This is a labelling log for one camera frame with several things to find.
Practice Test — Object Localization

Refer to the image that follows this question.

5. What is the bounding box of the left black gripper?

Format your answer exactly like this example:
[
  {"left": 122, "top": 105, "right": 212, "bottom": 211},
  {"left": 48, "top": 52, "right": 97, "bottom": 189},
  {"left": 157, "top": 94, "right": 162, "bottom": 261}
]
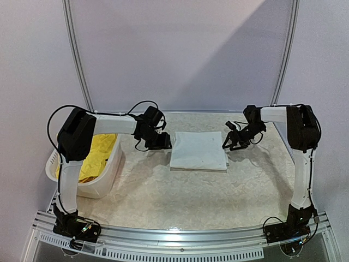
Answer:
[{"left": 140, "top": 129, "right": 172, "bottom": 150}]

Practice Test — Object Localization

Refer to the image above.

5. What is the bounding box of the white t-shirt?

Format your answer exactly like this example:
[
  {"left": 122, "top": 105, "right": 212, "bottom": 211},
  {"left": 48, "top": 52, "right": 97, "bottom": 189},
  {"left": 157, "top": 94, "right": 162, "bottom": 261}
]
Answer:
[{"left": 170, "top": 132, "right": 227, "bottom": 172}]

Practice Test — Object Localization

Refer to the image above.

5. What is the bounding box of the yellow garment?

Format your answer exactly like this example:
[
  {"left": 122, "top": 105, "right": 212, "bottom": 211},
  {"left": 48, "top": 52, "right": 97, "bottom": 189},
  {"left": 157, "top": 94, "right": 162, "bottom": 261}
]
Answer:
[{"left": 55, "top": 133, "right": 117, "bottom": 184}]

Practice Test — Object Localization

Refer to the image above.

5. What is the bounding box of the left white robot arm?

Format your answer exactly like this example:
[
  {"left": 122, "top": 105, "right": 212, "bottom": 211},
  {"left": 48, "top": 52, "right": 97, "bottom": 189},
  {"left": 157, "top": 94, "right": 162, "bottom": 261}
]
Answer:
[{"left": 54, "top": 105, "right": 172, "bottom": 215}]

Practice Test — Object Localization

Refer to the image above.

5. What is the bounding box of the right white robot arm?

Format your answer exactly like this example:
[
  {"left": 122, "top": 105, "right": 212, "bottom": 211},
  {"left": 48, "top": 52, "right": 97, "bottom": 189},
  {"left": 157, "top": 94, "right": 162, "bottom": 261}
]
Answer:
[{"left": 222, "top": 104, "right": 322, "bottom": 238}]

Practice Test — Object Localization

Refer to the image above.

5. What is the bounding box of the white plastic laundry basket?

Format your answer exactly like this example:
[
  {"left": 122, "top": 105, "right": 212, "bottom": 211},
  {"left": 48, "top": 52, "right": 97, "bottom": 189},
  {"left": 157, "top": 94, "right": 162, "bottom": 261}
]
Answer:
[{"left": 45, "top": 133, "right": 123, "bottom": 199}]

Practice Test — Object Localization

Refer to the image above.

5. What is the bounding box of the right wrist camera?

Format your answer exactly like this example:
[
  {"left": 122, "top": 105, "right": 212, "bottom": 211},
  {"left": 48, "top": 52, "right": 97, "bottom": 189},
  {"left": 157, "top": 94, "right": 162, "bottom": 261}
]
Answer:
[{"left": 225, "top": 121, "right": 241, "bottom": 131}]

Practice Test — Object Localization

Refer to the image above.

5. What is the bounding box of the front aluminium rail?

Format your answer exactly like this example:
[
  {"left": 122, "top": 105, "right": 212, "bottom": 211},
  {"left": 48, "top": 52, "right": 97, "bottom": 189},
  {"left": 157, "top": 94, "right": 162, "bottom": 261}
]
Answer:
[{"left": 24, "top": 211, "right": 341, "bottom": 261}]

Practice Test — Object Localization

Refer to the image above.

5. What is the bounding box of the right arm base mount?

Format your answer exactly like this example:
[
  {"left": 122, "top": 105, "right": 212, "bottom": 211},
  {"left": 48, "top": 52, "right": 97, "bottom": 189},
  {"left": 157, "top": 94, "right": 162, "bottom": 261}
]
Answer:
[{"left": 262, "top": 216, "right": 320, "bottom": 245}]

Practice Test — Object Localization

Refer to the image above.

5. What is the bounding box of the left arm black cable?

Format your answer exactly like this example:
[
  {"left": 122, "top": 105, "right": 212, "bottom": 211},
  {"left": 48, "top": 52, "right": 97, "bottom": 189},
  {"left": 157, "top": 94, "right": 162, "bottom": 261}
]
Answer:
[{"left": 46, "top": 103, "right": 80, "bottom": 159}]

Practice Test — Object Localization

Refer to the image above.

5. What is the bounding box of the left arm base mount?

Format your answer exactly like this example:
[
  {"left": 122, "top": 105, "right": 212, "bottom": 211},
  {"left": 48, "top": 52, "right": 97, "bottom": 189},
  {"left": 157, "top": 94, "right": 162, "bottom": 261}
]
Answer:
[{"left": 53, "top": 203, "right": 101, "bottom": 243}]

